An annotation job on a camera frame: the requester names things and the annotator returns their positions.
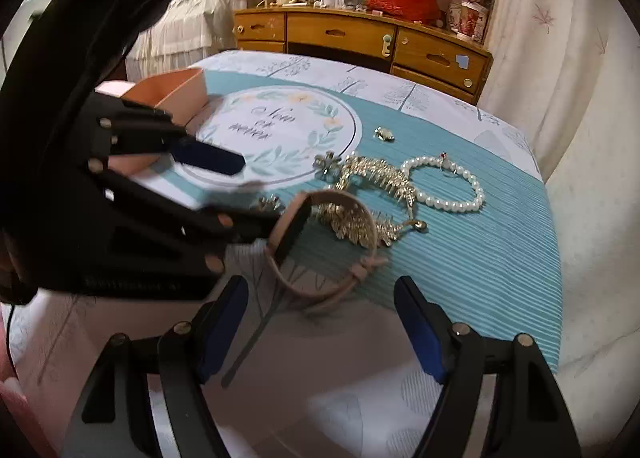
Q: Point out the floral printed tin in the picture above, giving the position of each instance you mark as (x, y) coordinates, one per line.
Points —
(467, 18)

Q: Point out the white leaf print curtain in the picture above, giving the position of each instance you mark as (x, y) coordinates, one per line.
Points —
(550, 63)

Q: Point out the small silver flower earring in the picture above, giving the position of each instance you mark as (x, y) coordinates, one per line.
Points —
(270, 203)

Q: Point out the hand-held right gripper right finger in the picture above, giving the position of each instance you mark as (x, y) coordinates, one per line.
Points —
(419, 333)

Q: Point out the small gold earring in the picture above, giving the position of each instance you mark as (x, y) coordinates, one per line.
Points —
(384, 134)

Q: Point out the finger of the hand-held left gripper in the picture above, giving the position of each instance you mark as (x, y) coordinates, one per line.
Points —
(210, 158)
(287, 233)

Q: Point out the pink cloth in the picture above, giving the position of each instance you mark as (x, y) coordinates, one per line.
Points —
(20, 418)

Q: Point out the wooden desk with drawers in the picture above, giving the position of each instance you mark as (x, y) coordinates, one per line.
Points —
(350, 33)

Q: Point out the white ruffled bed skirt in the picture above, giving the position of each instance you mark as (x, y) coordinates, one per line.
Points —
(190, 23)

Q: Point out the silver flower brooch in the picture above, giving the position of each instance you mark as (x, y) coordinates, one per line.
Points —
(327, 166)

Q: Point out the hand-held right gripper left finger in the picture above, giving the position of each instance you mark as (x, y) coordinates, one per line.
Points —
(226, 328)

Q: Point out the pink jewelry box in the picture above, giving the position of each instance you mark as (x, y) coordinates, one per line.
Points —
(170, 88)

